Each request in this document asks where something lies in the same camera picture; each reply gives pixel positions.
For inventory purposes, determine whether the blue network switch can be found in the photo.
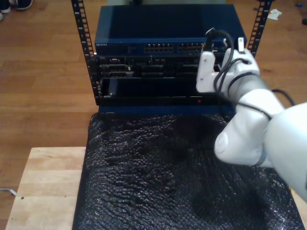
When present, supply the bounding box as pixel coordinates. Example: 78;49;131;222
94;4;248;55

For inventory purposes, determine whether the black rack server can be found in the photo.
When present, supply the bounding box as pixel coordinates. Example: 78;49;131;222
87;54;226;79

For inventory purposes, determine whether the person's dark shoe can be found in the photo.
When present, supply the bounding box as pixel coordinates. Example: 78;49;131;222
15;0;34;11

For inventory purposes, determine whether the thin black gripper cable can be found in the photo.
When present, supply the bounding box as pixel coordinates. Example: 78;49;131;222
227;58;273;121

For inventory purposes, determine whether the black perforated rack post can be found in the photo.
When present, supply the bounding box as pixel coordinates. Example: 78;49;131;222
246;0;274;58
71;0;101;106

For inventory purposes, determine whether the crumpled white paper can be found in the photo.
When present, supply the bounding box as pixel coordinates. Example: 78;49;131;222
267;9;283;21

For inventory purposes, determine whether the black bubble mat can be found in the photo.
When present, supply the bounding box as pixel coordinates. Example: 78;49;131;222
71;112;305;230

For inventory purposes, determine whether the blue base panel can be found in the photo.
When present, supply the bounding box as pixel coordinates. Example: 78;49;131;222
98;104;237;116

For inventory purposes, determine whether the grey flat ribbon strip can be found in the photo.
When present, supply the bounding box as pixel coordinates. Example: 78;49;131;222
0;188;18;196

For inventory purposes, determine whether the black camera cable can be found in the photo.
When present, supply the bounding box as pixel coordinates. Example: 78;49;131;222
204;27;296;123

